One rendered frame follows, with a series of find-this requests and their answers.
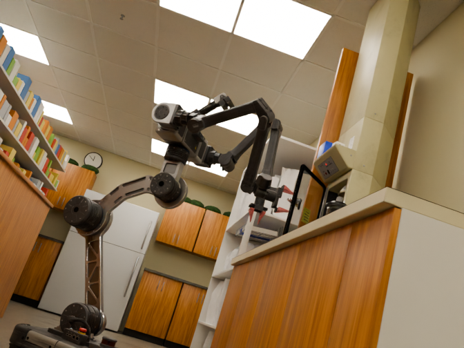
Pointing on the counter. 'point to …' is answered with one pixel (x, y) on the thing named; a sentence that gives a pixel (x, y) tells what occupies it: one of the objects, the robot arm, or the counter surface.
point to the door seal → (298, 190)
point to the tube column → (382, 64)
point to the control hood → (346, 158)
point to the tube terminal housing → (365, 160)
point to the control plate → (328, 168)
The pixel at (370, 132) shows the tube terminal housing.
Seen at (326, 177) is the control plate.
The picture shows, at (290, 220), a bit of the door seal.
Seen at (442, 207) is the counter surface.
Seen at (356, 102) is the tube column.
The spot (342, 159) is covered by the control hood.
